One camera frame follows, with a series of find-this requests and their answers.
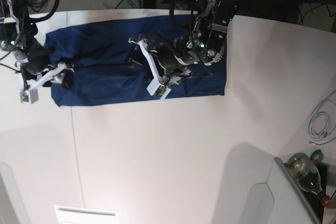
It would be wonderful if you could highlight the dark blue t-shirt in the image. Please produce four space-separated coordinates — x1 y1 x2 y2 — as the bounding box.
43 14 228 108

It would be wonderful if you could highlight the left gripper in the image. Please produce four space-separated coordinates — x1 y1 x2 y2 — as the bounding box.
126 43 194 77

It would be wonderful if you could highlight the clear glass bottle red cap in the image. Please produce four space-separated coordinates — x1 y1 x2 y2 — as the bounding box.
287 153 331 208

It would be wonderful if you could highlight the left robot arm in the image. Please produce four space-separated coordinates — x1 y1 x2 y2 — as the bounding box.
128 0 238 78

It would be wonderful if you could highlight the green tape roll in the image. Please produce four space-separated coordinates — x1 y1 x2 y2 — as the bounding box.
310 149 324 164

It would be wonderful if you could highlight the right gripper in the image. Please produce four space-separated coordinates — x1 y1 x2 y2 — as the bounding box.
22 37 75 90

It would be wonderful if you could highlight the black mat under bottle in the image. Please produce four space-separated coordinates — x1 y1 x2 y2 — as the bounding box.
301 163 329 221

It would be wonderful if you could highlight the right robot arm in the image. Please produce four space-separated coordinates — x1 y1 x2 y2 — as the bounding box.
1 0 74 90

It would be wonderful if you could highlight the coiled white cable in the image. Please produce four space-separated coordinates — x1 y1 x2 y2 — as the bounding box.
307 98 336 145

